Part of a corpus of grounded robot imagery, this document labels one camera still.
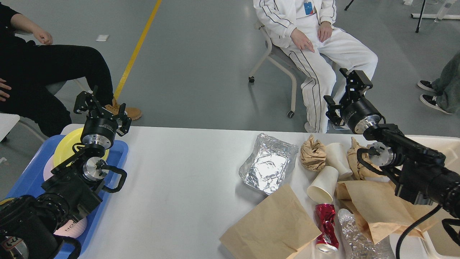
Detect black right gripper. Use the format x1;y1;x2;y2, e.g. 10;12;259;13
323;68;382;134

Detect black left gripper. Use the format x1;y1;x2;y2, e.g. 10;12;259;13
73;91;132;149

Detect yellow plate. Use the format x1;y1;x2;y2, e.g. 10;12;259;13
53;128;110;168

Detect white paper cup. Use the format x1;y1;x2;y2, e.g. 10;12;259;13
325;142;353;180
306;166;339;204

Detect aluminium foil tray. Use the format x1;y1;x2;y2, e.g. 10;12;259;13
239;133;299;195

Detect pink ribbed mug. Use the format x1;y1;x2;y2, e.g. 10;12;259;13
53;218;87;238

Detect crushed red soda can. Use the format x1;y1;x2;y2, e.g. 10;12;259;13
315;203;340;254

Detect brown paper bag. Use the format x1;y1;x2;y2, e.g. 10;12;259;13
220;184;321;259

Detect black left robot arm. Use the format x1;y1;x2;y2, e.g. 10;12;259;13
0;91;132;259

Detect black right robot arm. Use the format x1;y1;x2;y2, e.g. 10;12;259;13
324;68;460;252

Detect upright white paper cup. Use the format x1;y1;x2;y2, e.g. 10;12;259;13
325;142;353;180

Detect crumpled brown paper ball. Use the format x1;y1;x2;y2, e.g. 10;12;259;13
300;135;327;172

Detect white office chair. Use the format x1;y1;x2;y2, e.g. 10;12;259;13
248;21;297;118

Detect crumpled brown paper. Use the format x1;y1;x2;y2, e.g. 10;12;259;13
347;137;384;180

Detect pink plate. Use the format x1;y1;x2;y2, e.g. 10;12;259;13
43;156;55;181

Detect person in white tracksuit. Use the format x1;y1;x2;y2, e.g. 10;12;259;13
253;0;378;134

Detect person in black trousers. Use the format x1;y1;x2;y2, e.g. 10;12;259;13
0;5;120;137

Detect white side table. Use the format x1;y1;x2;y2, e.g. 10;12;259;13
0;113;20;141

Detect person in grey trousers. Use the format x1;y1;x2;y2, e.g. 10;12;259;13
417;52;460;114

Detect brown paper sheet right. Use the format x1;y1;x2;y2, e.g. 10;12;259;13
336;180;434;244

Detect white stand base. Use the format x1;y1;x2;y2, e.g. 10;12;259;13
410;0;460;33

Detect crumpled clear plastic wrap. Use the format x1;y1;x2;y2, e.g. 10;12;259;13
337;209;396;259

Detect cream plastic bin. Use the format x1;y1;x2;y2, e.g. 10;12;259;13
409;135;460;259

